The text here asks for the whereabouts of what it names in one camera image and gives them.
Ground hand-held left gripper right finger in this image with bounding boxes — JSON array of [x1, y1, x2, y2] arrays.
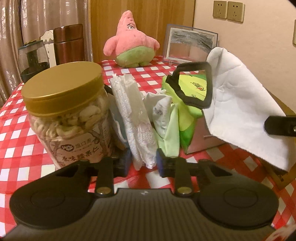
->
[[156, 148, 234, 198]]

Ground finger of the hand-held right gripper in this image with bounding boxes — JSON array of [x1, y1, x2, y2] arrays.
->
[[264, 115, 296, 138]]

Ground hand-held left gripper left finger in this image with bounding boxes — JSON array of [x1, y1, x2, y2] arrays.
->
[[55, 149, 133, 198]]

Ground white textured cloth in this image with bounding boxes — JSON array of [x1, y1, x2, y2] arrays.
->
[[109, 74, 158, 170]]

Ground plain white cloth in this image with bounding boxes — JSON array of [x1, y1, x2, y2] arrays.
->
[[202, 46, 293, 171]]

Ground cardboard box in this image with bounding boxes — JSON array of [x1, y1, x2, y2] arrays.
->
[[184, 93, 296, 189]]

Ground light green cloth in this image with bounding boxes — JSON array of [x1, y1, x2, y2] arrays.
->
[[154, 103, 181, 158]]

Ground small white packet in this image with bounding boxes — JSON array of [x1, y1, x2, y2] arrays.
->
[[143, 92, 173, 138]]

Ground cashew jar with gold lid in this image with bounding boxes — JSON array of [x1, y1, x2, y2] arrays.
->
[[21, 61, 116, 171]]

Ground red checked tablecloth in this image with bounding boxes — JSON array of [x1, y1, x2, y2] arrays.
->
[[0, 55, 296, 233]]

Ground pink starfish plush toy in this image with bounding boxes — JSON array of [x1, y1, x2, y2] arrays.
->
[[103, 10, 160, 68]]

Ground brown metal thermos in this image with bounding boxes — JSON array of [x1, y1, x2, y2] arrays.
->
[[53, 24, 85, 66]]

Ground dark glass jar green lid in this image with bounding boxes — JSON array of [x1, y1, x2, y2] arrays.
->
[[18, 40, 51, 83]]

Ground white carved chair back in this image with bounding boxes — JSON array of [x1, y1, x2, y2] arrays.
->
[[40, 30, 57, 67]]

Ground wooden door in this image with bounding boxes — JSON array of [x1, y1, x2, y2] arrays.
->
[[90, 0, 196, 62]]

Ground beige curtain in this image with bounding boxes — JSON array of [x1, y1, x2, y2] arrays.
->
[[0, 0, 91, 107]]

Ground clear acrylic picture frame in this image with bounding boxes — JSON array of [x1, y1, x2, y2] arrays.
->
[[163, 24, 219, 65]]

